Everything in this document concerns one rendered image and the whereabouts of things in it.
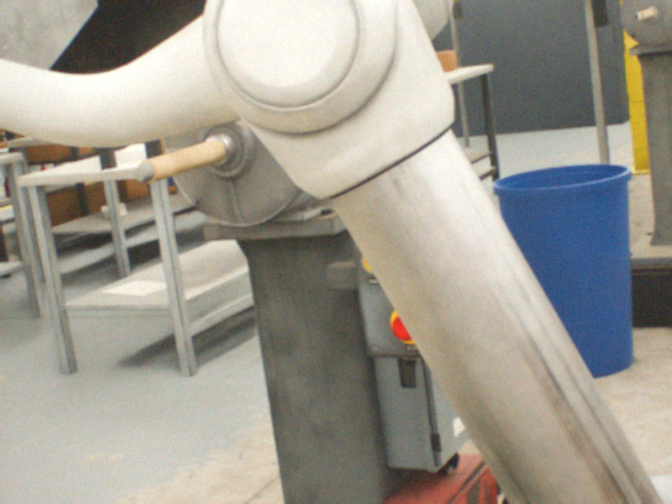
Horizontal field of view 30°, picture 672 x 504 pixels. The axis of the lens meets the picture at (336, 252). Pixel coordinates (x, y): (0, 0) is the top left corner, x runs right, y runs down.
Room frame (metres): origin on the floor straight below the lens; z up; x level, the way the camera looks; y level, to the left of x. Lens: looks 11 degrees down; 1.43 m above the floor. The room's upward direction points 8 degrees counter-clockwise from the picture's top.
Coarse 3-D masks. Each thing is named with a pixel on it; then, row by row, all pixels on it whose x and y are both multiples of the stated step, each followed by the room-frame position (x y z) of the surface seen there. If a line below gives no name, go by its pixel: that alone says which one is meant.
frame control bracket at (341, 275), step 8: (336, 264) 1.93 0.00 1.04; (344, 264) 1.93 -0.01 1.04; (352, 264) 1.92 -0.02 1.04; (328, 272) 1.92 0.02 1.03; (336, 272) 1.92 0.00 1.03; (344, 272) 1.91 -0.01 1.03; (352, 272) 1.91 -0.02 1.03; (328, 280) 1.93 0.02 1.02; (336, 280) 1.92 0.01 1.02; (344, 280) 1.91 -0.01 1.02; (352, 280) 1.91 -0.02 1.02; (336, 288) 1.92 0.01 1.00; (344, 288) 1.91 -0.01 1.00; (352, 288) 1.91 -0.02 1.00
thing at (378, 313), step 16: (352, 240) 1.79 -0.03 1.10; (368, 272) 1.78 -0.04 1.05; (368, 288) 1.78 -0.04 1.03; (368, 304) 1.78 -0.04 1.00; (384, 304) 1.77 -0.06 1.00; (368, 320) 1.78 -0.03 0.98; (384, 320) 1.77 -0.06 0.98; (368, 336) 1.79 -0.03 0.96; (384, 336) 1.77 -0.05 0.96; (368, 352) 1.79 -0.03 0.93; (384, 352) 1.78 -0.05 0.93; (400, 352) 1.76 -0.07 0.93; (416, 352) 1.75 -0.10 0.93
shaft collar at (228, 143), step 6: (210, 138) 1.86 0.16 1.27; (216, 138) 1.86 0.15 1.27; (222, 138) 1.86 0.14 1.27; (228, 138) 1.87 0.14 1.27; (228, 144) 1.85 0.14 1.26; (234, 144) 1.87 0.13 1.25; (228, 150) 1.85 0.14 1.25; (234, 150) 1.86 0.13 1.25; (228, 156) 1.85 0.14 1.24; (216, 162) 1.86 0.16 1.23; (222, 162) 1.86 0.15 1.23; (228, 162) 1.87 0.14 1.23
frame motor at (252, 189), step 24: (240, 120) 1.87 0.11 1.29; (168, 144) 1.95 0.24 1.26; (192, 144) 1.92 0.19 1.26; (240, 144) 1.87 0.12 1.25; (216, 168) 1.89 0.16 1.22; (240, 168) 1.87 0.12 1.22; (264, 168) 1.86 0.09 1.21; (192, 192) 1.93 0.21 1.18; (216, 192) 1.91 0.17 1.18; (240, 192) 1.89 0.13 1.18; (264, 192) 1.87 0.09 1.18; (288, 192) 1.86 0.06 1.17; (216, 216) 1.93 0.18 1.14; (240, 216) 1.89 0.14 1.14; (264, 216) 1.89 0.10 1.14; (288, 216) 1.93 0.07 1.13; (312, 216) 1.94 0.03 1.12
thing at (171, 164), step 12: (204, 144) 1.83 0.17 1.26; (216, 144) 1.84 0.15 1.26; (168, 156) 1.74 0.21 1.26; (180, 156) 1.76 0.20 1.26; (192, 156) 1.78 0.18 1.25; (204, 156) 1.80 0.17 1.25; (216, 156) 1.83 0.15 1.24; (156, 168) 1.70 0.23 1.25; (168, 168) 1.72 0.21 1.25; (180, 168) 1.75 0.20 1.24; (192, 168) 1.78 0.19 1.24; (156, 180) 1.70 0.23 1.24
